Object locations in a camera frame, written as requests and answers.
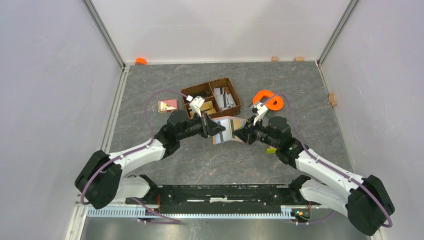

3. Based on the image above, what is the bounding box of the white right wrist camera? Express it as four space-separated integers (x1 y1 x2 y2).
250 101 269 125

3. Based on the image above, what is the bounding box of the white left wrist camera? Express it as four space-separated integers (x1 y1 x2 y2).
186 95 205 117

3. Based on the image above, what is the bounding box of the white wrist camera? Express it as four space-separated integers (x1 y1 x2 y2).
186 95 205 117
250 101 269 125

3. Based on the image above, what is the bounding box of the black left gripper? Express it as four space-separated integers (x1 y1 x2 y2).
176 110 225 140

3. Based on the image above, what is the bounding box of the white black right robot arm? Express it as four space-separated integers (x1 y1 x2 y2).
232 117 396 236

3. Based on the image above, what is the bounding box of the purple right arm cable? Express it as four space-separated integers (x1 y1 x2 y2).
261 92 394 229

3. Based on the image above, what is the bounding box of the wooden block right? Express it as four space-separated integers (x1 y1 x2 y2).
294 56 305 62

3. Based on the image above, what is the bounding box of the orange round cap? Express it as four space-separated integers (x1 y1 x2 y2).
134 57 147 66

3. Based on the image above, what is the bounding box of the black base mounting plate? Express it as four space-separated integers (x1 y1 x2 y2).
141 184 310 214

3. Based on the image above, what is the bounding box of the orange plastic ring toy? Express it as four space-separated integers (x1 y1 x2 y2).
252 89 285 111

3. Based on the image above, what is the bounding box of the curved wooden piece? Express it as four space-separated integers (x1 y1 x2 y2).
328 92 338 108

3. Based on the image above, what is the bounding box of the yellow-green small block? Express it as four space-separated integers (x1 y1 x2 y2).
266 147 277 154

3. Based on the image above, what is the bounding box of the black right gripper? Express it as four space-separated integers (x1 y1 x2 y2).
233 114 280 149

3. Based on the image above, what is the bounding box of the grey cable duct strip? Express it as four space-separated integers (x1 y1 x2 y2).
87 206 295 220

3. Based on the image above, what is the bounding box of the pink tan small box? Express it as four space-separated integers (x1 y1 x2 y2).
158 99 179 113

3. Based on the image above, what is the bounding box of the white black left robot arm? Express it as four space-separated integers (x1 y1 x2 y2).
74 110 226 210

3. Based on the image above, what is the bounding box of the brown woven basket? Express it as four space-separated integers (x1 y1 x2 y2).
181 77 242 118

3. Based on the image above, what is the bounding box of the gold card front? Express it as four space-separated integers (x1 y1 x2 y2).
188 101 217 119

